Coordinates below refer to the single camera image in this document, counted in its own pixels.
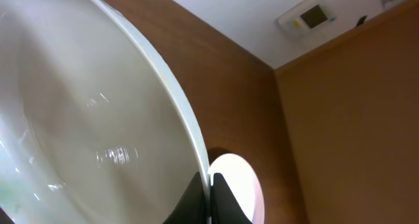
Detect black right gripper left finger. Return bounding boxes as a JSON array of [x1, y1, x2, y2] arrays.
[[163, 172, 207, 224]]

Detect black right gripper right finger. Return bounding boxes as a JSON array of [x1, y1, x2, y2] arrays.
[[211, 173, 251, 224]]

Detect white wall control panel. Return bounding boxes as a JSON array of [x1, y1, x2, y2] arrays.
[[276, 0, 337, 38]]

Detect white bowl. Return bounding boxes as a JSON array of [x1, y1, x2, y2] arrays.
[[209, 153, 265, 224], [1, 0, 210, 224]]

